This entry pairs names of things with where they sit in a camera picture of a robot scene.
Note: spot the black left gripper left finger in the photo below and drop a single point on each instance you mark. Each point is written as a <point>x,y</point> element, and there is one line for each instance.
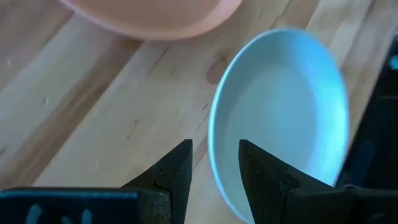
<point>168,186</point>

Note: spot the light blue plate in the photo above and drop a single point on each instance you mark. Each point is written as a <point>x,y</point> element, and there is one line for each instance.
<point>280,102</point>

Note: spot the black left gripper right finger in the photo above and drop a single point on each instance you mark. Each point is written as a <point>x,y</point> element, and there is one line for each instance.
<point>276,193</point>

